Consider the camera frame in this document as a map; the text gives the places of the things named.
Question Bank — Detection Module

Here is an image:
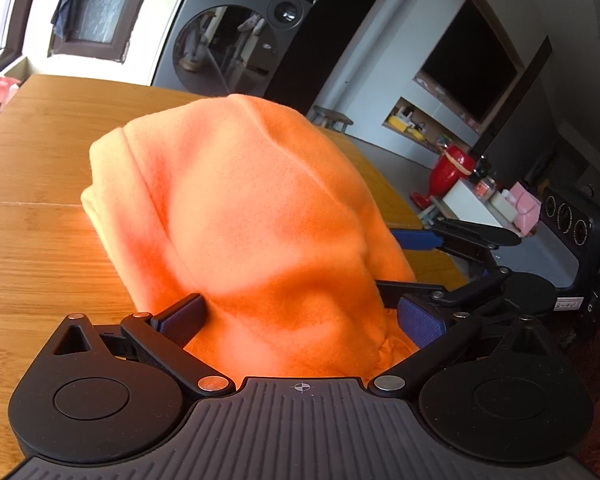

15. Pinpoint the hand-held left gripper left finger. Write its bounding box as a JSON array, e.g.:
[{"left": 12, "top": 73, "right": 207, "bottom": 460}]
[{"left": 42, "top": 294, "right": 237, "bottom": 397}]

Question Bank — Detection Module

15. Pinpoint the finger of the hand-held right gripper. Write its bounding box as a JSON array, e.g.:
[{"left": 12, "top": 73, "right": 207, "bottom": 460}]
[
  {"left": 390, "top": 219, "right": 523, "bottom": 263},
  {"left": 375, "top": 267, "right": 512, "bottom": 307}
]

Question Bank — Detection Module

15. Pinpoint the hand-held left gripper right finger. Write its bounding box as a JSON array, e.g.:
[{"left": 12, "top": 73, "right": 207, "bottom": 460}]
[{"left": 369, "top": 296, "right": 563, "bottom": 397}]

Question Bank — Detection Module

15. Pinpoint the orange pumpkin costume green collar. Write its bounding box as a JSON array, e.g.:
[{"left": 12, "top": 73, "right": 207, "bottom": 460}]
[{"left": 80, "top": 94, "right": 422, "bottom": 379}]

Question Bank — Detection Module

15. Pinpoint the white box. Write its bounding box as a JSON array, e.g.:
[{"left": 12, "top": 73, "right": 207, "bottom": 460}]
[{"left": 442, "top": 179, "right": 512, "bottom": 232}]

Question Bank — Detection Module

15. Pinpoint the red round vase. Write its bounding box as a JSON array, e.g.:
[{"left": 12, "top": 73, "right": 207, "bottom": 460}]
[{"left": 411, "top": 143, "right": 477, "bottom": 209}]

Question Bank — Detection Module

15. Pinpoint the pink box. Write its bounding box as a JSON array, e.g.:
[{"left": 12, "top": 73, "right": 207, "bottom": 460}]
[{"left": 508, "top": 182, "right": 542, "bottom": 235}]

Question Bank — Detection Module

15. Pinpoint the yellow box on shelf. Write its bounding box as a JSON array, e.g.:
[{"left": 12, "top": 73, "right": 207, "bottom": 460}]
[{"left": 386, "top": 115, "right": 427, "bottom": 140}]

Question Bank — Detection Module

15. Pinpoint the small wooden stool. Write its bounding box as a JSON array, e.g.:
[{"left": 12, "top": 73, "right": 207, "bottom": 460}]
[{"left": 309, "top": 105, "right": 354, "bottom": 134}]

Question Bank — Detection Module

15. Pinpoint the tall black panel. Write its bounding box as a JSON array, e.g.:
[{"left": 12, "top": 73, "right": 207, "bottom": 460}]
[{"left": 264, "top": 0, "right": 407, "bottom": 117}]

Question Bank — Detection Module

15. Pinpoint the grey washing machine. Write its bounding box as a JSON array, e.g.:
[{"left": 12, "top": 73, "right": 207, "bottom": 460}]
[{"left": 151, "top": 0, "right": 317, "bottom": 99}]

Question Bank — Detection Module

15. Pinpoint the dark framed window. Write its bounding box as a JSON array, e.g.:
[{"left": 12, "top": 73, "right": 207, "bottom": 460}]
[{"left": 46, "top": 0, "right": 162, "bottom": 63}]

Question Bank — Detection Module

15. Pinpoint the black wall television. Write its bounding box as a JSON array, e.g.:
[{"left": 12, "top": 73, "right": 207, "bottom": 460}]
[{"left": 420, "top": 0, "right": 520, "bottom": 125}]

